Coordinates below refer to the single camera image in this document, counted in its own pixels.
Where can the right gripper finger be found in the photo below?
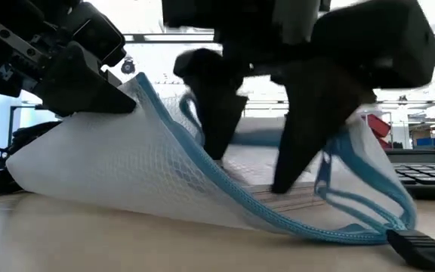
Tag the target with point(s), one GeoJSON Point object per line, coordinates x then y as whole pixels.
{"type": "Point", "coordinates": [217, 106]}
{"type": "Point", "coordinates": [323, 106]}

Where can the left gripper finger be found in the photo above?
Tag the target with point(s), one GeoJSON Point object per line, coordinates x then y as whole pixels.
{"type": "Point", "coordinates": [78, 87]}

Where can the white mesh blue-zip pouch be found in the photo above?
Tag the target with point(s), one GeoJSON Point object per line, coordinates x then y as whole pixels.
{"type": "Point", "coordinates": [89, 158]}

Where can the black keyboard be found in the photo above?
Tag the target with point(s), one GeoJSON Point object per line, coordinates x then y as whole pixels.
{"type": "Point", "coordinates": [429, 177]}

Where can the red storage bin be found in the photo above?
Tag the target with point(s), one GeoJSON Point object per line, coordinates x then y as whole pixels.
{"type": "Point", "coordinates": [376, 126]}
{"type": "Point", "coordinates": [384, 143]}

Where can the black metal stand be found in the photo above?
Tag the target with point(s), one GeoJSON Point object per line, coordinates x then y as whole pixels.
{"type": "Point", "coordinates": [11, 124]}

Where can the black horizontal rig beam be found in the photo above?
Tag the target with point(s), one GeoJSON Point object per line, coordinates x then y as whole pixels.
{"type": "Point", "coordinates": [140, 38]}

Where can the black round hanging camera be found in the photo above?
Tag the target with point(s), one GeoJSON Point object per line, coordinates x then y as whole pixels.
{"type": "Point", "coordinates": [402, 99]}
{"type": "Point", "coordinates": [128, 67]}

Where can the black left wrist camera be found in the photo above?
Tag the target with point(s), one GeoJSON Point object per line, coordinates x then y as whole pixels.
{"type": "Point", "coordinates": [100, 34]}

